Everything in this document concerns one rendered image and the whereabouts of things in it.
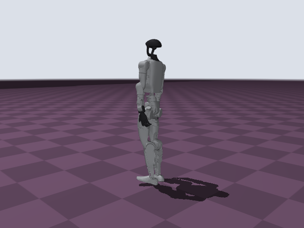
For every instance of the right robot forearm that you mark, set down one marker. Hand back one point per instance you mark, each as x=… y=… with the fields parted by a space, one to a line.
x=158 y=95

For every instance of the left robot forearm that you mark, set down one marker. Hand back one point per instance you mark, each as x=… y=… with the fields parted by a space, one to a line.
x=140 y=96

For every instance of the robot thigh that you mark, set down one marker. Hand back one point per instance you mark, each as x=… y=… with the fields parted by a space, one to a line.
x=144 y=131
x=153 y=131

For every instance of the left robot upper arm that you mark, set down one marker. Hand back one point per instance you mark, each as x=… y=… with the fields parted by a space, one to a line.
x=143 y=67

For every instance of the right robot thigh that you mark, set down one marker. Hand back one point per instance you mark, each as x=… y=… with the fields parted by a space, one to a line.
x=153 y=131

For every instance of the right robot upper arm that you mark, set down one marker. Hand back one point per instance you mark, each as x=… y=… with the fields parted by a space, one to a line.
x=164 y=68

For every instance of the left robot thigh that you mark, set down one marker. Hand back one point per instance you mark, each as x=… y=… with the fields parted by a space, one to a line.
x=144 y=131

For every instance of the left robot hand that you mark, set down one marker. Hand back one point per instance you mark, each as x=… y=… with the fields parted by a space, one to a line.
x=143 y=118

